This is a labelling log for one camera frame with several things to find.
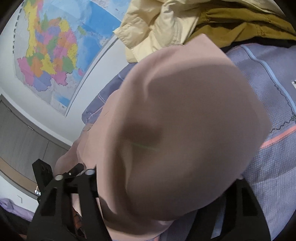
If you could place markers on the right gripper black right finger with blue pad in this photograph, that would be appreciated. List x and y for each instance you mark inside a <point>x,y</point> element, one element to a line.
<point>243,216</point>

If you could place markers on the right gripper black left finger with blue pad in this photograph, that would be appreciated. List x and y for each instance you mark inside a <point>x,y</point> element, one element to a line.
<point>53,219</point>

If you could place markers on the pink button-up shirt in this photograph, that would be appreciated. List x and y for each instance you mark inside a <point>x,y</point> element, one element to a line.
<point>182,127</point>

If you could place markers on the grey wardrobe cabinet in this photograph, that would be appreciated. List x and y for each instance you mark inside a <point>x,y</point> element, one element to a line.
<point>23,143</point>

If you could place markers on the purple plaid bed sheet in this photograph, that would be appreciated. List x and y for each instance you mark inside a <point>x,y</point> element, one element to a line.
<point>271,172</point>

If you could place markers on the cream jacket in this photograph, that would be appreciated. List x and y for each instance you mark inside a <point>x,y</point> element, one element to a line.
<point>149,26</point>

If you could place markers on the olive brown garment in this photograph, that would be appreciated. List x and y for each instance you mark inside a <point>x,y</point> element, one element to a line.
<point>225,25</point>

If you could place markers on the colourful wall map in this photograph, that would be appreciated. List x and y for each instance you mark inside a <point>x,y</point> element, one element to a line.
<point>56,42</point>

